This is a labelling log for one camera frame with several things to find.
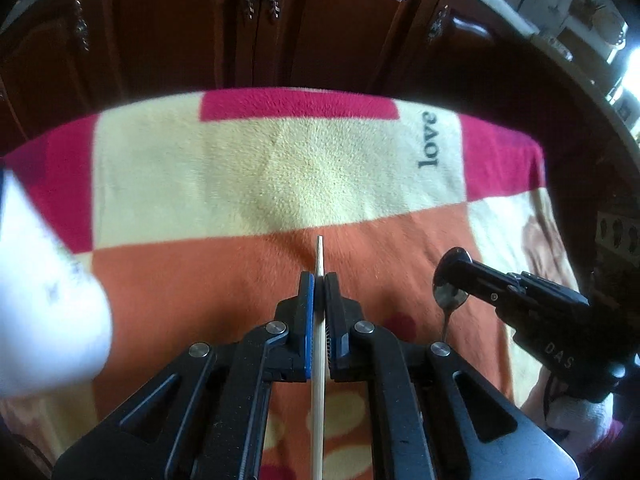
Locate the checked fleece blanket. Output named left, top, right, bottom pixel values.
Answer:
left=0, top=86, right=601, bottom=480

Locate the metal spoon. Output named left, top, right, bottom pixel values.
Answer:
left=431, top=246, right=475, bottom=345

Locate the wooden kitchen base cabinet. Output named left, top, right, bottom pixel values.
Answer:
left=0, top=0, right=640, bottom=271

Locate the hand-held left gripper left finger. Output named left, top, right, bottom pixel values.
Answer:
left=52, top=272, right=315, bottom=480

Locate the person's right hand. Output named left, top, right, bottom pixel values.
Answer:
left=546, top=389, right=617, bottom=447

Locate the white cloth object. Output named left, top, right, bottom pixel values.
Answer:
left=0, top=166, right=114, bottom=402

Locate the chopstick holder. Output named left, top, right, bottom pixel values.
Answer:
left=570, top=0, right=610, bottom=27

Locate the speckled stone countertop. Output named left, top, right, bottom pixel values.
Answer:
left=425, top=0, right=640, bottom=147

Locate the pale wooden chopstick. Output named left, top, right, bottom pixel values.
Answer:
left=310, top=235, right=327, bottom=480

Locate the pale perforated panel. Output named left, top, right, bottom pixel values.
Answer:
left=596, top=210, right=640, bottom=262

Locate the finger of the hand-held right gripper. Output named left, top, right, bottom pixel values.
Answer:
left=450, top=254, right=522, bottom=290
left=461, top=281, right=502, bottom=312

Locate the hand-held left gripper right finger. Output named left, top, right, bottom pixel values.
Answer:
left=324, top=272, right=581, bottom=480

